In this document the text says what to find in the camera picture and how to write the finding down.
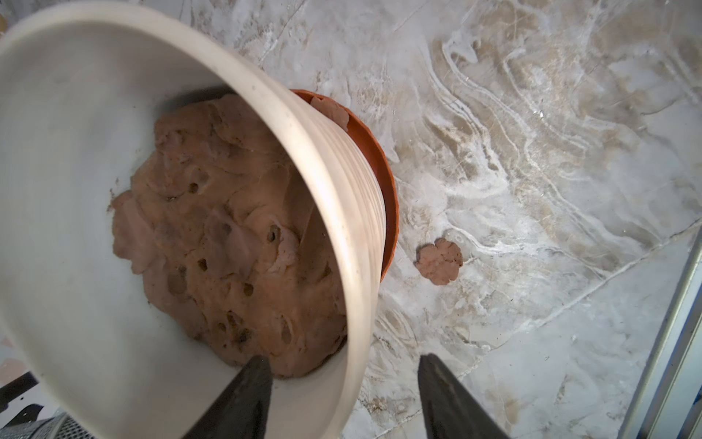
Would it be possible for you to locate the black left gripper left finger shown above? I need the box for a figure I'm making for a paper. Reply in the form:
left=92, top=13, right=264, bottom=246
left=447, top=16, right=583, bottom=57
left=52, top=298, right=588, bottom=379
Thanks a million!
left=184, top=356, right=273, bottom=439

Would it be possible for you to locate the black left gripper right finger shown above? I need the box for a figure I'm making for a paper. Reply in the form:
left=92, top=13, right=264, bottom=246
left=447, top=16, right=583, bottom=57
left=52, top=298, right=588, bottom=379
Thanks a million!
left=418, top=354, right=509, bottom=439

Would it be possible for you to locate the cream ribbed ceramic pot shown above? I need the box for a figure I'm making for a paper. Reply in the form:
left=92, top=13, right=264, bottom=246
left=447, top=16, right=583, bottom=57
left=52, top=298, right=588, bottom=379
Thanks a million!
left=1, top=2, right=387, bottom=438

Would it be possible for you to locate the fallen brown mud piece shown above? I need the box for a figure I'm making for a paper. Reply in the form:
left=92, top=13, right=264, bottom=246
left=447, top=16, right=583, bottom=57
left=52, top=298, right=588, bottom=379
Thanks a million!
left=415, top=238, right=464, bottom=285

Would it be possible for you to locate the brown soil in pot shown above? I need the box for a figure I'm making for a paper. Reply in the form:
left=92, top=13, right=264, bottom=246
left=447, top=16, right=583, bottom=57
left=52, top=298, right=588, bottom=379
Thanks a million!
left=112, top=94, right=347, bottom=378

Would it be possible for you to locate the terracotta plastic saucer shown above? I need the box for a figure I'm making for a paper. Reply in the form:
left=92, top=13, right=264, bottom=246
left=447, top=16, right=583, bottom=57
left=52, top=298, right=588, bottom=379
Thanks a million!
left=291, top=89, right=400, bottom=280

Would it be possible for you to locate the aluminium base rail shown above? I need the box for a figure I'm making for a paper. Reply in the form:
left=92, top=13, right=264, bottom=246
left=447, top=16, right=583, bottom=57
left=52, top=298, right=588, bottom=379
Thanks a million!
left=618, top=234, right=702, bottom=438

